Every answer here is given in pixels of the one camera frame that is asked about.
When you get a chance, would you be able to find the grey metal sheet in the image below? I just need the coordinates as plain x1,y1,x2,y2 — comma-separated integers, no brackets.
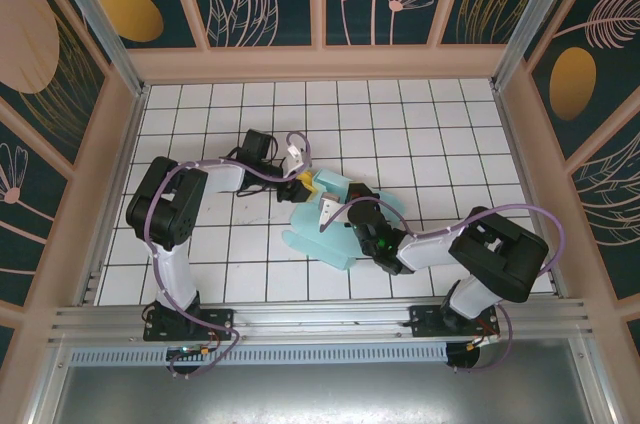
29,338,616,424

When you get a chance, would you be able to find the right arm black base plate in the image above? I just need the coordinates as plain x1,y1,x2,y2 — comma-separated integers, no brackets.
408,303,501,338

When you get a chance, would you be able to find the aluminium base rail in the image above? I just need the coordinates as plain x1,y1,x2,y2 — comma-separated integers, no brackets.
47,297,599,345

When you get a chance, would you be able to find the slotted grey cable duct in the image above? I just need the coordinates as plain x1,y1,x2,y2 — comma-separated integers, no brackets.
69,342,449,365

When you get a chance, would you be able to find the aluminium side rail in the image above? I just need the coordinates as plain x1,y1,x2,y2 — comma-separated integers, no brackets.
491,87,572,301
74,86,151,308

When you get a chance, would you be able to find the power connector with wires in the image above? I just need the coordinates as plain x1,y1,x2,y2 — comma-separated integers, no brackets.
467,331,501,351
167,343,225,363

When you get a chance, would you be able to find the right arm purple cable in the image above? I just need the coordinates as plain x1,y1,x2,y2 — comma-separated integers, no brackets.
317,197,566,375

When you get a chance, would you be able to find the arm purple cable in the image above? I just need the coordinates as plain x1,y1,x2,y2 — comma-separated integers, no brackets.
317,197,566,375
141,131,314,380

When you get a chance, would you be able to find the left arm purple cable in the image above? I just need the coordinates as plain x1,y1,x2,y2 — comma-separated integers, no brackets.
141,131,314,380

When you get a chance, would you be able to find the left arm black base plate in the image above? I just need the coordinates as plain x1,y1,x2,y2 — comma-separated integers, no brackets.
143,308,236,343

